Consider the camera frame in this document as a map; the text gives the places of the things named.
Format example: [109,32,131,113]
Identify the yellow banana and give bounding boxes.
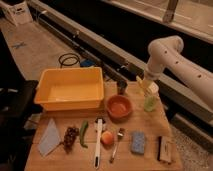
[136,76,149,96]

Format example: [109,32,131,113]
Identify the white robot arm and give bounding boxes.
[144,36,213,110]

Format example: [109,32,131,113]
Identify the green translucent cup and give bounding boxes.
[144,96,157,112]

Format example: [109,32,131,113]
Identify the orange bowl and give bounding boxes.
[106,95,133,119]

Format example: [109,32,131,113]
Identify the blue sponge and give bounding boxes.
[131,131,145,155]

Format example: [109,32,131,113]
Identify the silver fork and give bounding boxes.
[109,128,125,163]

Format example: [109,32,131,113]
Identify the blue object on floor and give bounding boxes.
[80,59,95,67]

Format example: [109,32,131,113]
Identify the orange peach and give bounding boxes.
[101,131,114,145]

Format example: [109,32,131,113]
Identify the yellow plastic bin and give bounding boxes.
[34,67,104,111]

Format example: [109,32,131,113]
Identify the green pepper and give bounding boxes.
[79,120,89,148]

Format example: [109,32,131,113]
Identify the purple grape bunch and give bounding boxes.
[61,126,79,154]

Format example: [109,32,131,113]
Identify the grey folded cloth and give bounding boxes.
[38,118,61,156]

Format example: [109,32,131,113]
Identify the white cardboard box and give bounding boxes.
[0,0,33,26]

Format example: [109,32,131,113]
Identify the black cable coil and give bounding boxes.
[58,52,82,69]

